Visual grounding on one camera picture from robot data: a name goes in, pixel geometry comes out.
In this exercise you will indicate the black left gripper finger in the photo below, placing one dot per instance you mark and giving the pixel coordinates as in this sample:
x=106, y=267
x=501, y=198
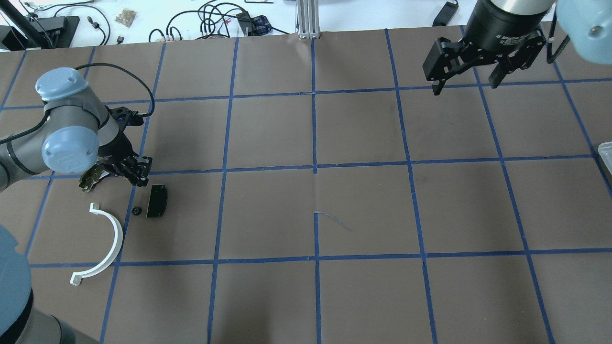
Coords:
x=140, y=178
x=105, y=171

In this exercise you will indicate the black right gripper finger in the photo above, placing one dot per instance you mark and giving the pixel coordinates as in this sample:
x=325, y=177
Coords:
x=437, y=86
x=502, y=69

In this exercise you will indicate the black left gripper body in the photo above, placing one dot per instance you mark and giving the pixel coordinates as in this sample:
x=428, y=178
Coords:
x=113, y=152

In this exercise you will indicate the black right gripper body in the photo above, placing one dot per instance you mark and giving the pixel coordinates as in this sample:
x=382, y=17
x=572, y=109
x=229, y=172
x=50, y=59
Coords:
x=497, y=27

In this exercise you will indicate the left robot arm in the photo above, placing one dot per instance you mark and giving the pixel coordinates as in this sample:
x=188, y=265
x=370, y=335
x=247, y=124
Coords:
x=78, y=134

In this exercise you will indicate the silver ribbed metal tray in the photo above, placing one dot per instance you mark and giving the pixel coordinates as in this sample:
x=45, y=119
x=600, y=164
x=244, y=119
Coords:
x=605, y=155

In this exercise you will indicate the olive green brake shoe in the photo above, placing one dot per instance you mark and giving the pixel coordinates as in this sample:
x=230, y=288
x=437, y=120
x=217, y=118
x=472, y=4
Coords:
x=90, y=178

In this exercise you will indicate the black brake pad plate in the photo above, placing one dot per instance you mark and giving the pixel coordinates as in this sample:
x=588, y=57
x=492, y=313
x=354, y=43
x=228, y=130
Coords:
x=157, y=203

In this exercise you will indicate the black power adapter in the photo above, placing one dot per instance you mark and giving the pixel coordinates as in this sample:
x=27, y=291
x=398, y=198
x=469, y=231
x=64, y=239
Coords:
x=446, y=13

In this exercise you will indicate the small bag of parts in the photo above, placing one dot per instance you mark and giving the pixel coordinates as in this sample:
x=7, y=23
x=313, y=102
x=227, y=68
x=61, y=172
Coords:
x=125, y=17

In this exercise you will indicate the white curved plastic bracket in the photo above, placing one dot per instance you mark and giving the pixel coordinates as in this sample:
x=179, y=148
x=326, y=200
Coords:
x=111, y=238

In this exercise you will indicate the black camera stand base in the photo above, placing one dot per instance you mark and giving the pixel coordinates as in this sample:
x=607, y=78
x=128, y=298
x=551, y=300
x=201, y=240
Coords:
x=22, y=32

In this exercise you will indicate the right aluminium frame post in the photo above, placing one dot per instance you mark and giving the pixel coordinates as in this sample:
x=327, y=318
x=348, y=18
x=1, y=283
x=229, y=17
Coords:
x=307, y=18

